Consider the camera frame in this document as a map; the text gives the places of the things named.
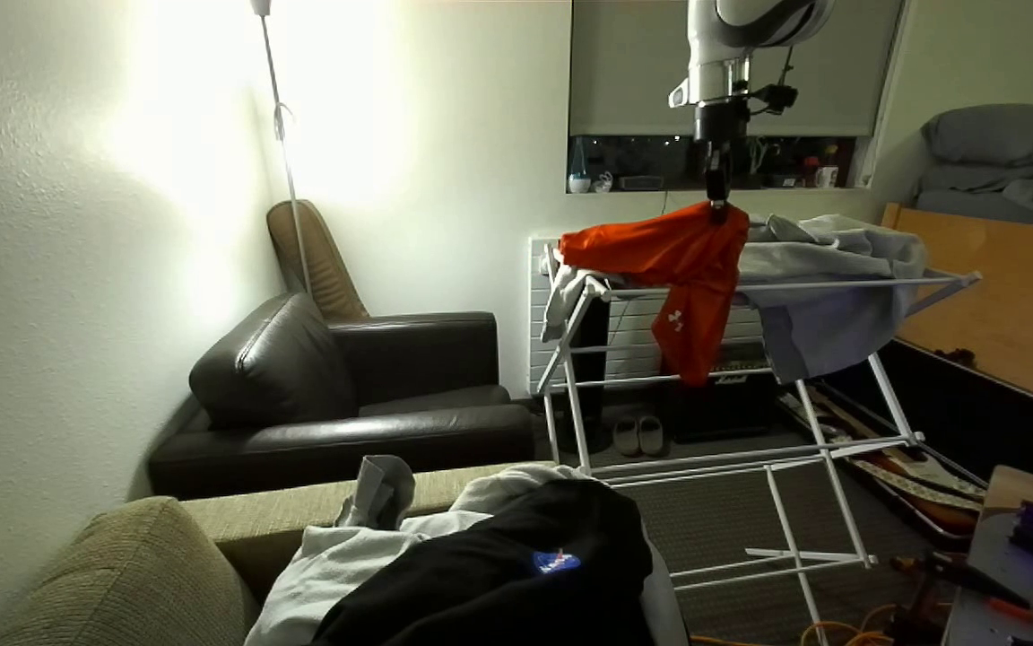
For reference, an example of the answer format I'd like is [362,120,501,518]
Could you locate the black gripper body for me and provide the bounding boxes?
[691,100,758,181]

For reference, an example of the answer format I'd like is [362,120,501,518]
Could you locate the orange cloth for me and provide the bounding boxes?
[556,197,753,396]

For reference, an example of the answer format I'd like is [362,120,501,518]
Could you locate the grey rolled cloth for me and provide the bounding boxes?
[343,448,421,533]

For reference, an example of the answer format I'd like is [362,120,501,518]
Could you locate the beige fabric couch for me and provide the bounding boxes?
[0,460,550,646]

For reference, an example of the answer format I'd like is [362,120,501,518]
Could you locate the grey sweatshirt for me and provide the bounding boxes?
[737,213,941,387]

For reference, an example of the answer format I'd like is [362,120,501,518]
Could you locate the grey bedding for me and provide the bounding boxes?
[911,157,1033,234]

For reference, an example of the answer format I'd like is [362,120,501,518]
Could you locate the white shoe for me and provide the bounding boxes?
[608,407,642,460]
[634,407,672,463]

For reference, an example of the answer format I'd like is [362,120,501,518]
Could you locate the grey pillow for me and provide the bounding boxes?
[920,100,1033,171]

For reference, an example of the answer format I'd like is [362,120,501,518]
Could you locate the white drying rack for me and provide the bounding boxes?
[535,238,982,646]

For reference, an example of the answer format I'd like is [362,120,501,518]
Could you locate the wooden bed board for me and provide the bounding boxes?
[878,203,1033,408]

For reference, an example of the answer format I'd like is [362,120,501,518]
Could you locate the flat boards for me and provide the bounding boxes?
[782,387,989,547]

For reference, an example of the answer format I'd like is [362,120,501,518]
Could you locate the tan woven cushion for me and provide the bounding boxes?
[263,195,373,326]

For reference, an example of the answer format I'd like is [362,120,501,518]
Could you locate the black leather armchair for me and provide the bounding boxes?
[145,291,543,503]

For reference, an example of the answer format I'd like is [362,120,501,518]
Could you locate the black NASA hoodie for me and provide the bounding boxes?
[313,477,659,646]

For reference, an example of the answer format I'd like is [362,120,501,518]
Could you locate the cardboard box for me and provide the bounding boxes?
[938,463,1033,646]

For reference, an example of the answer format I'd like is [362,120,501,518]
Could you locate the dark bed frame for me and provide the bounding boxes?
[842,341,1033,497]

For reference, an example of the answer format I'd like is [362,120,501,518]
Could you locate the orange cable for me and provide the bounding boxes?
[684,599,904,646]

